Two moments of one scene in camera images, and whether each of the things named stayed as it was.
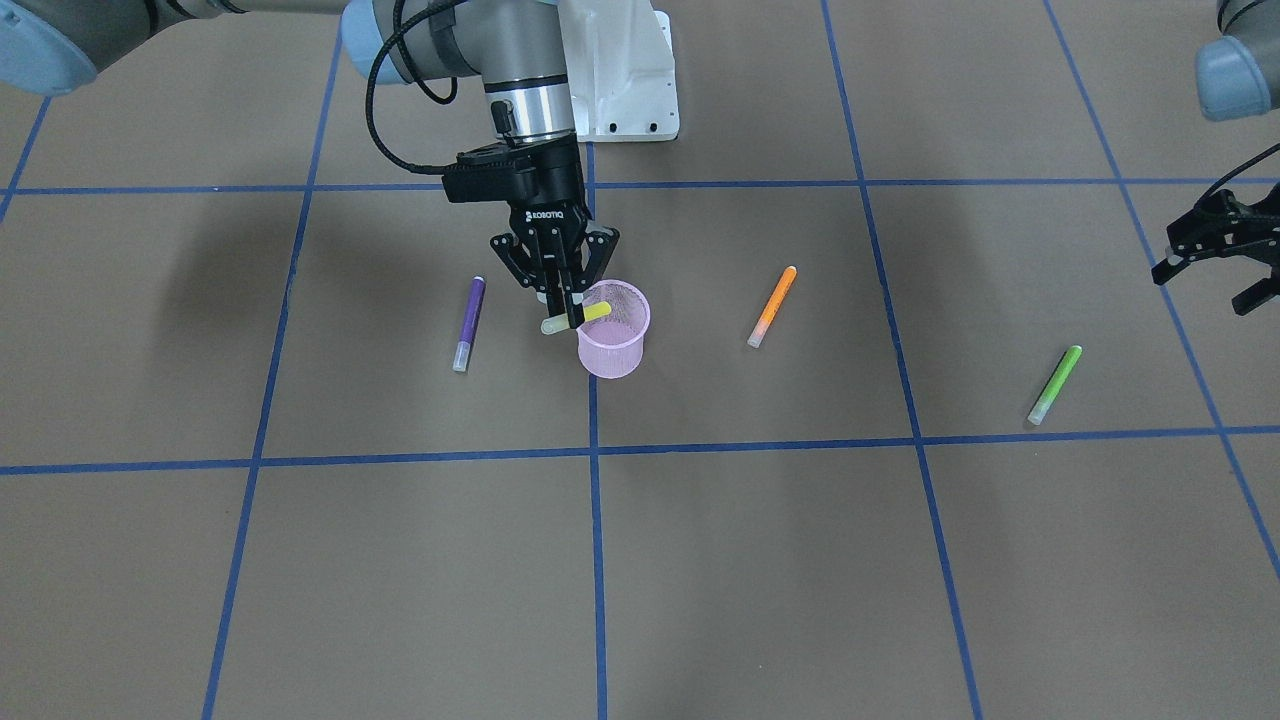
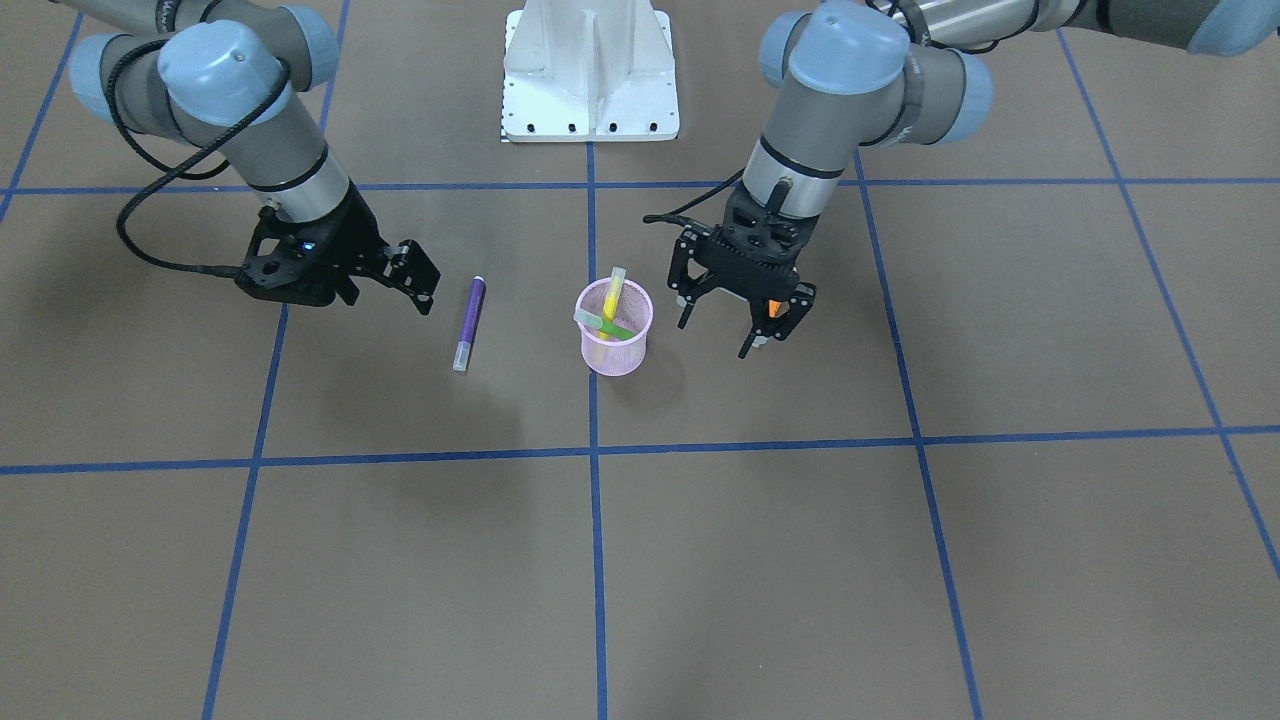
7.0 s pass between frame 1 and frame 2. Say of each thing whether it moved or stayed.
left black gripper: moved
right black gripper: moved
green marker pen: moved
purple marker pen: stayed
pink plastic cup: stayed
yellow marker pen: moved
